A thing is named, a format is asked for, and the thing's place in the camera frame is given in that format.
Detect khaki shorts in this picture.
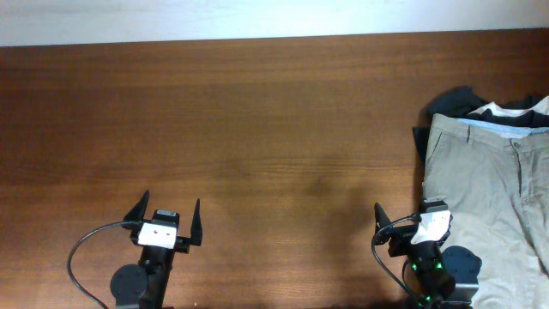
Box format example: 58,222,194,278
423,114,548,308

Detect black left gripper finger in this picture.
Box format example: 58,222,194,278
123,190,149,228
190,199,202,246

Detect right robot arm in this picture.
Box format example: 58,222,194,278
371,198,482,309

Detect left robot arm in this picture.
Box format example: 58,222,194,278
110,191,202,309

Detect dark shirt with white collar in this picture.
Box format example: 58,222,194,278
423,86,548,151

